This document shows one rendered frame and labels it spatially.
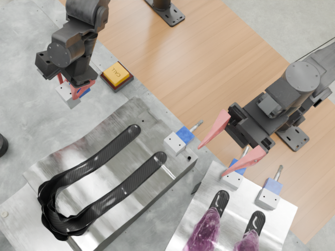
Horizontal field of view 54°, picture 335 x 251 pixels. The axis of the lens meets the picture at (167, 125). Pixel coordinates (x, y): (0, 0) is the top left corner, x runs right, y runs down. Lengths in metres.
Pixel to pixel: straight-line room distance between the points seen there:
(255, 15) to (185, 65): 1.36
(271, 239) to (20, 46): 0.99
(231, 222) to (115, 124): 0.41
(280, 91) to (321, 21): 2.06
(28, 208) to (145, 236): 0.32
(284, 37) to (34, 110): 1.75
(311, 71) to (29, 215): 0.74
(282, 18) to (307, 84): 1.93
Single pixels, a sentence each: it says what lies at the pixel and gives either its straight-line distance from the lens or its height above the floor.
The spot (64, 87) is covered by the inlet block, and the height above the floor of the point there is 0.97.
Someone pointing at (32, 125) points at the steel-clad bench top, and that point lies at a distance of 1.08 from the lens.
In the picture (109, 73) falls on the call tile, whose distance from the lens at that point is 1.07.
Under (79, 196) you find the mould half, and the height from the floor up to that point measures 0.93.
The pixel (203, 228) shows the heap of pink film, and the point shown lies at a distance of 0.85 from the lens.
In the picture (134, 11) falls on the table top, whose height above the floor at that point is 0.80.
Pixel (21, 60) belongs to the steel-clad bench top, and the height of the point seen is 0.80.
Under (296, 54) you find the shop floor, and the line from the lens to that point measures 2.34.
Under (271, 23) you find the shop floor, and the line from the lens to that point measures 2.43.
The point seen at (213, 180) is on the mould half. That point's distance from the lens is 0.93.
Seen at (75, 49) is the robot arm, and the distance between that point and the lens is 0.74.
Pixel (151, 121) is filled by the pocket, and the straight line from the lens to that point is 0.96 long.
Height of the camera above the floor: 1.74
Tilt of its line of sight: 67 degrees down
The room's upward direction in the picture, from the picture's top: 7 degrees clockwise
